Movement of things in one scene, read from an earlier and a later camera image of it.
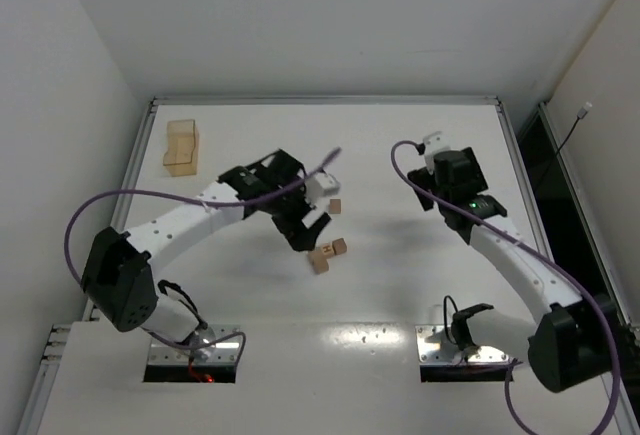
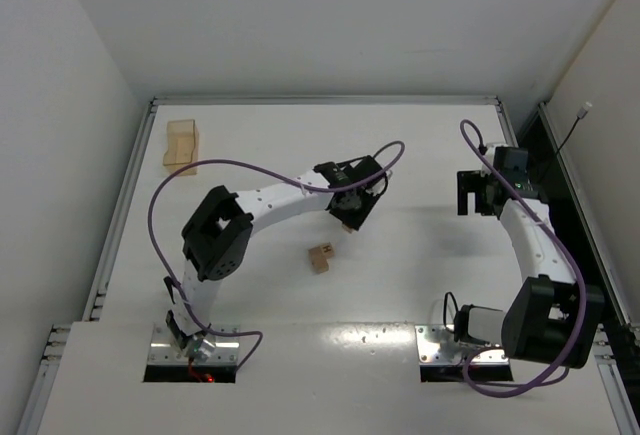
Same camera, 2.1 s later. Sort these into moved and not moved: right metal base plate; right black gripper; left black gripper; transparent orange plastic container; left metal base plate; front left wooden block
Moved: right black gripper; left black gripper
Not moved: front left wooden block; left metal base plate; transparent orange plastic container; right metal base plate
